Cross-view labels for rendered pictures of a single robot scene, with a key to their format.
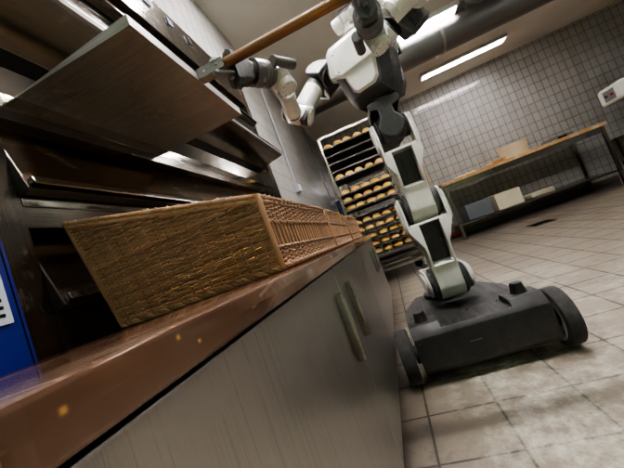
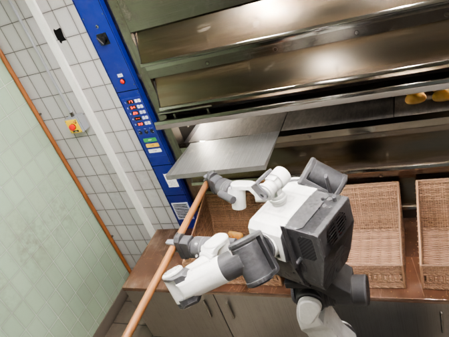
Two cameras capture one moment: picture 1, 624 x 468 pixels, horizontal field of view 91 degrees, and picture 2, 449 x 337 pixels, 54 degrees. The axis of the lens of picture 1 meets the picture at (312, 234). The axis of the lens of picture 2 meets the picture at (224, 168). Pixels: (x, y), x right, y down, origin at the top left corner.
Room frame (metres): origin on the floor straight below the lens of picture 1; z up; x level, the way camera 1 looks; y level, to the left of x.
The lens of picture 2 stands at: (1.48, -1.67, 2.31)
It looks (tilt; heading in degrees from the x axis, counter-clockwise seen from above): 30 degrees down; 106
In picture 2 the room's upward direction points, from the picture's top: 21 degrees counter-clockwise
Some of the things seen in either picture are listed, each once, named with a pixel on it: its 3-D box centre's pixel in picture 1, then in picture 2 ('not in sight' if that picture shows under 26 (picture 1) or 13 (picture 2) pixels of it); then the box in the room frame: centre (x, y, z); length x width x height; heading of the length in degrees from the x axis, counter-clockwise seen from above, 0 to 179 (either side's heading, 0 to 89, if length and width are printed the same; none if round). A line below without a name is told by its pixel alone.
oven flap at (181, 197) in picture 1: (221, 196); (338, 156); (1.51, 0.36, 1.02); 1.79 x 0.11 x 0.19; 167
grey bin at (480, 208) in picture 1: (474, 210); not in sight; (4.88, -2.55, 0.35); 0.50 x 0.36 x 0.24; 167
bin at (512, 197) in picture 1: (502, 200); not in sight; (4.79, -2.96, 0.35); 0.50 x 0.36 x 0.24; 168
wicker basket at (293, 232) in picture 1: (229, 238); (239, 235); (0.89, 0.23, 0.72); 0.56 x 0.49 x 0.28; 166
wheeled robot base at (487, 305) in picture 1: (454, 298); not in sight; (1.38, -0.49, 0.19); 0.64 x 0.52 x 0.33; 168
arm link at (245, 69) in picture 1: (247, 71); (220, 186); (0.95, 0.01, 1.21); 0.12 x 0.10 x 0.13; 133
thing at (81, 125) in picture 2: not in sight; (76, 123); (0.04, 0.66, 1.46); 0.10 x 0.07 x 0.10; 167
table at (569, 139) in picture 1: (519, 187); not in sight; (4.72, -3.23, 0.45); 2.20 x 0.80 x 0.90; 77
